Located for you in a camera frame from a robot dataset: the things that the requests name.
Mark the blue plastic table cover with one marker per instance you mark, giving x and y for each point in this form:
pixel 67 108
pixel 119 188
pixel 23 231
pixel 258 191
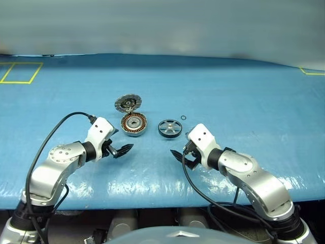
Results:
pixel 177 76

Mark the silver spoked rotor black rim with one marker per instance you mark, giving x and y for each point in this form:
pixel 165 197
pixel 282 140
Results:
pixel 169 128

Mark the grey rounded cylinder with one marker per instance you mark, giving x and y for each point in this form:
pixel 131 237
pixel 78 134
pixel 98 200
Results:
pixel 123 223
pixel 193 219

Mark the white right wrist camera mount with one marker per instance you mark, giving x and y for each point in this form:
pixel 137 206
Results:
pixel 203 139

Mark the grey robot torso with emblem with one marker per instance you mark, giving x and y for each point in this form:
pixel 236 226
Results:
pixel 152 236

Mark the round silver metal disc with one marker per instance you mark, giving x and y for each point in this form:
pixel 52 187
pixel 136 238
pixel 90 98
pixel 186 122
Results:
pixel 122 100

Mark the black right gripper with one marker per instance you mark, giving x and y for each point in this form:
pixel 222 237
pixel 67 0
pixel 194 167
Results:
pixel 193 153

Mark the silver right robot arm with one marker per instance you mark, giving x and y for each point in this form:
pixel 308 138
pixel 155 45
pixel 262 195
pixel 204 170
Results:
pixel 256 178

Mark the motor housing with copper coils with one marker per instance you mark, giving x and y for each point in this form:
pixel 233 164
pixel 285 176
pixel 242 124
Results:
pixel 127 126

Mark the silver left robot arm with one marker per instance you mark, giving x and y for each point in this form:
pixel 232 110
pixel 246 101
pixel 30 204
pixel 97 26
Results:
pixel 50 172

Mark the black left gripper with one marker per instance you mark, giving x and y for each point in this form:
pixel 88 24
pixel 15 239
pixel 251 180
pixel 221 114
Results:
pixel 109 148

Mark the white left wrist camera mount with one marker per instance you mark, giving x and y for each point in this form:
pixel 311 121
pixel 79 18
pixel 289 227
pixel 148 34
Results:
pixel 100 129

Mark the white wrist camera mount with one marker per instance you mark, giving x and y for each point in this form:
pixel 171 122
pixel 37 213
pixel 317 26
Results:
pixel 100 129
pixel 203 139

